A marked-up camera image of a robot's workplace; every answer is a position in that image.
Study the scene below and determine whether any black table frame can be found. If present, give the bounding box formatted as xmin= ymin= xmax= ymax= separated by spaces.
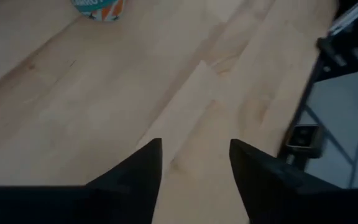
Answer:
xmin=277 ymin=55 xmax=358 ymax=189

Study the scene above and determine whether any small black table camera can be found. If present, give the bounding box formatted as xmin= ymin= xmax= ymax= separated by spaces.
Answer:
xmin=285 ymin=123 xmax=324 ymax=159

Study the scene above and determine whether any carrot print can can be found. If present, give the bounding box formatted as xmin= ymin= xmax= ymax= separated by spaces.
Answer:
xmin=70 ymin=0 xmax=127 ymax=22

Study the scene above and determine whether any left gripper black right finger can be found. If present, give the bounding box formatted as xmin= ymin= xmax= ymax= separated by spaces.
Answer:
xmin=229 ymin=139 xmax=342 ymax=224

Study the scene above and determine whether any silver aluminium extrusion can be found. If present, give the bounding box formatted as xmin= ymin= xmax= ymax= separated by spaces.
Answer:
xmin=328 ymin=0 xmax=358 ymax=36

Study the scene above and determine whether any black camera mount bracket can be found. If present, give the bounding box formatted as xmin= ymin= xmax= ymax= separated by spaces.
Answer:
xmin=316 ymin=12 xmax=358 ymax=83

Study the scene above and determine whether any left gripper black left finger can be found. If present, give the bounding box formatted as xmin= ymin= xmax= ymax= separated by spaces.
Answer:
xmin=85 ymin=138 xmax=163 ymax=224

